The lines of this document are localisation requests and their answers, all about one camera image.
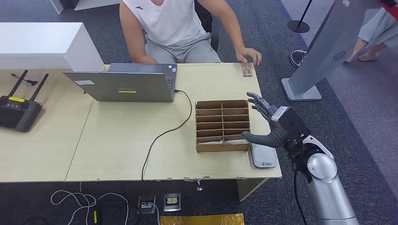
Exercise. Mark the chrome stanchion base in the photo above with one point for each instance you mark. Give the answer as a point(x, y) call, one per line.
point(295, 60)

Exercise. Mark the grey card reader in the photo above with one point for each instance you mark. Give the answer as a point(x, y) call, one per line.
point(264, 160)

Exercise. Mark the person's left forearm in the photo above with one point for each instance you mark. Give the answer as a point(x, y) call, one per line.
point(233, 31)

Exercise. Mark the person's right forearm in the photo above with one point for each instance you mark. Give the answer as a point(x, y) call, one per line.
point(135, 46)

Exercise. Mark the autumn print ID card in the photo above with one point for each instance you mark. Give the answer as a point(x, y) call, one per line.
point(246, 70)

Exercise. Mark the standing person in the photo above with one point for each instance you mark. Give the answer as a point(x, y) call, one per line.
point(376, 28)

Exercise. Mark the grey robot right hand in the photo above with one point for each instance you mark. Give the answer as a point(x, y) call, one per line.
point(275, 136)

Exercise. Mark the small metal desk fitting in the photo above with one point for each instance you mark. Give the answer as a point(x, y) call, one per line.
point(199, 186)

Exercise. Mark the small black desk gadget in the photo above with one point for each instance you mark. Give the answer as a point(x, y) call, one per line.
point(25, 81)

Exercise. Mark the white cabinet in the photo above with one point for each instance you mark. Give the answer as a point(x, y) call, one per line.
point(37, 40)

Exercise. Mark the open floor socket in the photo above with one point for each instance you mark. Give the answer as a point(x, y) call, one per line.
point(146, 205)

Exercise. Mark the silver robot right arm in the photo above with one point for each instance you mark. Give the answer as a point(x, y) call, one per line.
point(326, 192)

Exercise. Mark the white key card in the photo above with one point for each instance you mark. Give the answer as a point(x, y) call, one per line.
point(211, 143)
point(234, 142)

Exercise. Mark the grey kiosk stand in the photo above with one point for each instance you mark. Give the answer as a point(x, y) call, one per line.
point(329, 40)

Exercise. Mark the grey laptop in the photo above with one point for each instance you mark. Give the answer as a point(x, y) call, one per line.
point(130, 84)

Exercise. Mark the pale desk leg panel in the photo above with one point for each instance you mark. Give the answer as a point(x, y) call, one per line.
point(248, 188)

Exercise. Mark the black power brick yellow label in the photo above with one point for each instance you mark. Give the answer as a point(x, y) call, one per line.
point(95, 216)

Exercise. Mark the gold floor mat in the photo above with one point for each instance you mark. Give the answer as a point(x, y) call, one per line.
point(202, 220)

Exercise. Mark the closed floor socket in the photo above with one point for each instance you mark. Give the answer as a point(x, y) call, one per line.
point(172, 202)

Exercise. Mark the person's left hand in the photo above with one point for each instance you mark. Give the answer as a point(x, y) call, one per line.
point(247, 54)

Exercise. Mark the cardboard card organizer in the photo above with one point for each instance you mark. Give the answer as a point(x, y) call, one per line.
point(222, 149)

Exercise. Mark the seated person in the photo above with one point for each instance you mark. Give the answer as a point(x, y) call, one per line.
point(168, 21)

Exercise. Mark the person's right hand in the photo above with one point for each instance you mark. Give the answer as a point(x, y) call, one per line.
point(146, 60)

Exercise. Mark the black controller with antennas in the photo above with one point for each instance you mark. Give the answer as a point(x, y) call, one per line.
point(18, 115)

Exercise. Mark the black stanchion post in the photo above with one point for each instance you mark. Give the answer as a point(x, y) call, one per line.
point(298, 27)

